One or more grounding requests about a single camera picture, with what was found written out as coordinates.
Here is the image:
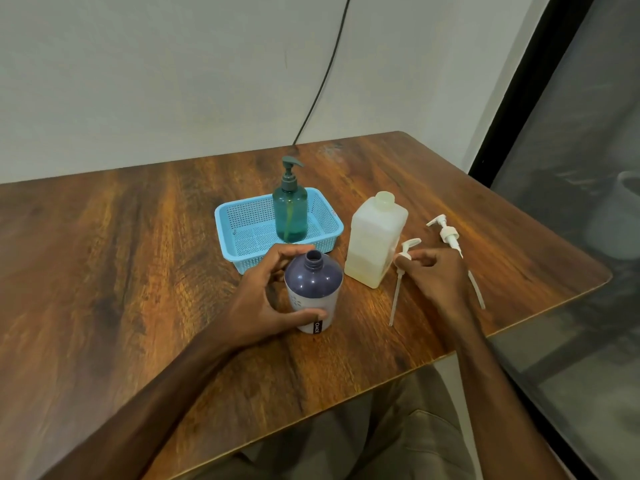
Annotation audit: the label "person's left hand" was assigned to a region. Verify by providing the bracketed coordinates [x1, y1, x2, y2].
[215, 243, 329, 351]

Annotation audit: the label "person's right hand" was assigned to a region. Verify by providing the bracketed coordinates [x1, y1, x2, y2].
[395, 247, 476, 321]

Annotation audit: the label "short white pump head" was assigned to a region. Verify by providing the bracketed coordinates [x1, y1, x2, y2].
[389, 238, 423, 327]

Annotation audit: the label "small purple and white bottle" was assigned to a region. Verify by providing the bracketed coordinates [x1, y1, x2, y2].
[283, 250, 344, 335]

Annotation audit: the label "blue plastic basket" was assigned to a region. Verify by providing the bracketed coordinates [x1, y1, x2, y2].
[215, 187, 345, 275]

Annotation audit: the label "large translucent bottle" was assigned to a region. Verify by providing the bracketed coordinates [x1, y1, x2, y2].
[343, 191, 409, 289]

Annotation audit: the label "small dark green bottle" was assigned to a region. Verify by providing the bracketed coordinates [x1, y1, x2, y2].
[272, 187, 309, 244]

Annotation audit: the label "dark green pump head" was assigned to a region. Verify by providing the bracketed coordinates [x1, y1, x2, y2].
[279, 155, 305, 193]

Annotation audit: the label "person's left forearm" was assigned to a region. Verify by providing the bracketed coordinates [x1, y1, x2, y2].
[42, 329, 241, 480]

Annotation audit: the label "person's right forearm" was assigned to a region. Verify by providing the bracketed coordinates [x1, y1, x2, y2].
[449, 309, 569, 480]

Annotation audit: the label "person's beige trousers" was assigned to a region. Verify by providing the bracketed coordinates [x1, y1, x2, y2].
[195, 364, 476, 480]

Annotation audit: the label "white plant pot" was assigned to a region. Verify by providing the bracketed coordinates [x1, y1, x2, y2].
[585, 170, 640, 261]

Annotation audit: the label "black cable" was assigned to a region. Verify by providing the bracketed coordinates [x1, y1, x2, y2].
[292, 0, 353, 145]

